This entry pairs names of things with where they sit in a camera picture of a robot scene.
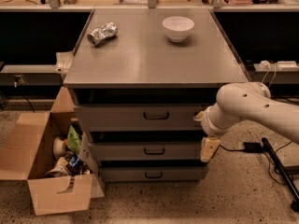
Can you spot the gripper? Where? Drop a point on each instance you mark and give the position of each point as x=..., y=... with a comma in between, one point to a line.
x=207, y=124

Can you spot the grey top drawer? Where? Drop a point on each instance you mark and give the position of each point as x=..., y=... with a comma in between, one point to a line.
x=121, y=118

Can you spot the grey drawer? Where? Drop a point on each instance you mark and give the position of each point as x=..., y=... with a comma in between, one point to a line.
x=121, y=118
x=146, y=151
x=142, y=174

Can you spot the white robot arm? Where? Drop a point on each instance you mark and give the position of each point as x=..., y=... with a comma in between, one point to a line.
x=239, y=101

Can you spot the grey bottom drawer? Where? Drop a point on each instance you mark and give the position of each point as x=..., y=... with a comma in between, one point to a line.
x=142, y=174

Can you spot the grey drawer cabinet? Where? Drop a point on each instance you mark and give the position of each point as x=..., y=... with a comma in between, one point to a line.
x=141, y=66

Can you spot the grey middle drawer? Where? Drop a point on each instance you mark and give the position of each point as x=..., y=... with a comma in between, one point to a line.
x=146, y=151

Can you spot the black power adapter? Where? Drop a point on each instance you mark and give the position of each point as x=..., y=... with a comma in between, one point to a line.
x=253, y=147

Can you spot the black metal stand leg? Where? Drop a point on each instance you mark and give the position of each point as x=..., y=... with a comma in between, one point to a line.
x=284, y=174

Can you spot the white power strip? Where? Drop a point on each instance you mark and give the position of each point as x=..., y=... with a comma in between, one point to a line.
x=287, y=65

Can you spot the white ceramic bowl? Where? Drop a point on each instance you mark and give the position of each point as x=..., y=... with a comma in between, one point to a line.
x=177, y=28

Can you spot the green snack packet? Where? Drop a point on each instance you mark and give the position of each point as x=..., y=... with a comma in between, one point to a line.
x=73, y=140

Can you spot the white cup in box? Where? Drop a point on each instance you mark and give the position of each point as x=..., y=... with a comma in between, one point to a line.
x=59, y=147

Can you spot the open cardboard box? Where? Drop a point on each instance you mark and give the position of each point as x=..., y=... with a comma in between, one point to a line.
x=29, y=154

